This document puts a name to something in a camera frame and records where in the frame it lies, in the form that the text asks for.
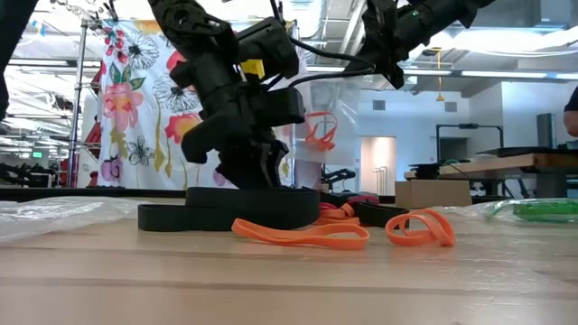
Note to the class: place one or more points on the green exit sign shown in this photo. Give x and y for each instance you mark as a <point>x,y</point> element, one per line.
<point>37,154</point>

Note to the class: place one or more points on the long ceiling light strip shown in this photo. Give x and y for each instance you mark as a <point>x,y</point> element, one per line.
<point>496,73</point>

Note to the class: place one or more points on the metal garment rack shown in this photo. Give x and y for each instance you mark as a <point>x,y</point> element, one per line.
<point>76,113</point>

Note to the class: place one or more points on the black monitor stand frame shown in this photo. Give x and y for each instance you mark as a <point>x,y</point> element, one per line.
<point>469,126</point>

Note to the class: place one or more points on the black tripod stand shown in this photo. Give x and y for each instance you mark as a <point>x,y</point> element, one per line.
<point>338,175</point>

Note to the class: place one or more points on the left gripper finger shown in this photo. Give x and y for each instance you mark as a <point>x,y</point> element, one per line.
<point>279,158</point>
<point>244,169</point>

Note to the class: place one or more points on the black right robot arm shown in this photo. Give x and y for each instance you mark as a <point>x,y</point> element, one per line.
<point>442,15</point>

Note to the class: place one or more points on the wooden background table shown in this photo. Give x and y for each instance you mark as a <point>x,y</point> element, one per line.
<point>496,163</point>

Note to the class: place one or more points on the red rubber band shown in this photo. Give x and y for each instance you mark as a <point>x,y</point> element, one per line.
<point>363,199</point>

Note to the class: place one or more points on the brown cardboard box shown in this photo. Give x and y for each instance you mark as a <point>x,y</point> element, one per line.
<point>433,192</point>

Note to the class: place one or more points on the pale pink cloth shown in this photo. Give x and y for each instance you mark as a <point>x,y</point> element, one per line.
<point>309,176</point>

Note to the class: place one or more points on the white floral cloth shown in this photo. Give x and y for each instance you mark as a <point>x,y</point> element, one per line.
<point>135,135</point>

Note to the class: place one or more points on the person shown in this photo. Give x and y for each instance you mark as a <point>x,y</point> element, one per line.
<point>572,117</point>

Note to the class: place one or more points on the grey wall vent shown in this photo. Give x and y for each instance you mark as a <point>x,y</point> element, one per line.
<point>379,104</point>
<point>451,106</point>

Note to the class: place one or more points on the clear plastic zip bag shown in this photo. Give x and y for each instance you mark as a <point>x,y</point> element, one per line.
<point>68,214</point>
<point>496,210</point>
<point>347,135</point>

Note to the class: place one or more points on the white door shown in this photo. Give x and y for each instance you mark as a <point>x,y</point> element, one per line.
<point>379,167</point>

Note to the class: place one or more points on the black background robot arm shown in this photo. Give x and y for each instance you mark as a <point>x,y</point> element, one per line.
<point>18,173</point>

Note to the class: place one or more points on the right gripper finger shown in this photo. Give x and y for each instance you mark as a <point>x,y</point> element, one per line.
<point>379,65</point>

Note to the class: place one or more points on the black device on table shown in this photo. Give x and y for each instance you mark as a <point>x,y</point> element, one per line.
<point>424,170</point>

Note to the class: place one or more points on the long orange rubber band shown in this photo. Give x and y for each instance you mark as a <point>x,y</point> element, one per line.
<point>246,228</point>

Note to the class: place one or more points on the black flat tray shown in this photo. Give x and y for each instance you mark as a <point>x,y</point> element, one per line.
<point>533,150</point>

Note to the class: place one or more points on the green rubber band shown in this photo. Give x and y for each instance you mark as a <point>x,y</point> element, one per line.
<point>555,217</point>
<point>551,206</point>
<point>519,212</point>

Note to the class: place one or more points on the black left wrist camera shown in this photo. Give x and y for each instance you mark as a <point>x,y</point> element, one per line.
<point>271,45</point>

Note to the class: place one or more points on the small looped orange rubber band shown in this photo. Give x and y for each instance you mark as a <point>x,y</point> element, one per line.
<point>440,230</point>

